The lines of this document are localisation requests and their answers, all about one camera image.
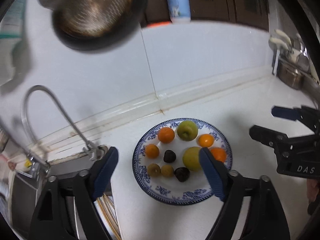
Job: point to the steel sink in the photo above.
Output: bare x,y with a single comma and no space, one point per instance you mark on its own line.
22,200

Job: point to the green apple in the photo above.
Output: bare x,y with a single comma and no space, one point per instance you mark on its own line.
187,130

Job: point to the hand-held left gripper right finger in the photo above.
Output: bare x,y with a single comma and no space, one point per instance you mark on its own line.
211,172

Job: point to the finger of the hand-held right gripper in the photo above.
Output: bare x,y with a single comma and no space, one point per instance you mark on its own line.
267,136
283,112

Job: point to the red strip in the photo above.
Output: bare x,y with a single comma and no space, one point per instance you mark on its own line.
158,24

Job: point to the large yellow-green grapefruit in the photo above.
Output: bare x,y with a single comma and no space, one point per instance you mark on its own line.
191,158

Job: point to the steel cleaver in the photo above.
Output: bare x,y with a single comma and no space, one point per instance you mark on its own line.
303,62

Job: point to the teal and white box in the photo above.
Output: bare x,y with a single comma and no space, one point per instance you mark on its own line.
11,20

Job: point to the gooseneck steel faucet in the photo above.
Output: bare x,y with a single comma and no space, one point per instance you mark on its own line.
62,115

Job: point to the orange tangerine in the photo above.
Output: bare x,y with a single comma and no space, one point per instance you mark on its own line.
219,154
166,135
152,151
205,140

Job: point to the steel tap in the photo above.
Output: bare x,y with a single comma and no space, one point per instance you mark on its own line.
27,155

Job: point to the black frying pan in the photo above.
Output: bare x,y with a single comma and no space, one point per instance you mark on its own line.
135,12

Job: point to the blue patterned white plate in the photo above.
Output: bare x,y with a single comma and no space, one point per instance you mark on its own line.
192,186

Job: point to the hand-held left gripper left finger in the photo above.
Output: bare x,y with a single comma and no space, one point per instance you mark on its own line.
106,172

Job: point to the person's right hand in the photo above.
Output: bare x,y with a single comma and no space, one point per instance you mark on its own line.
313,190

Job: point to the dark wooden window frame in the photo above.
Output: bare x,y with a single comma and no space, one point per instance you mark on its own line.
225,2

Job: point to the brass mesh strainer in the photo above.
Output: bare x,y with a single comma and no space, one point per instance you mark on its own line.
92,7

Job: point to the bundle of wooden chopsticks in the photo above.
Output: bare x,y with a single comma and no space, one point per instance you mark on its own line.
107,217

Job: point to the dark purple plum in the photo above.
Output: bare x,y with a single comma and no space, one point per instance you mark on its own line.
181,174
169,156

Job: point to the white and blue pump bottle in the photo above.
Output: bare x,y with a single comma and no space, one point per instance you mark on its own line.
178,2

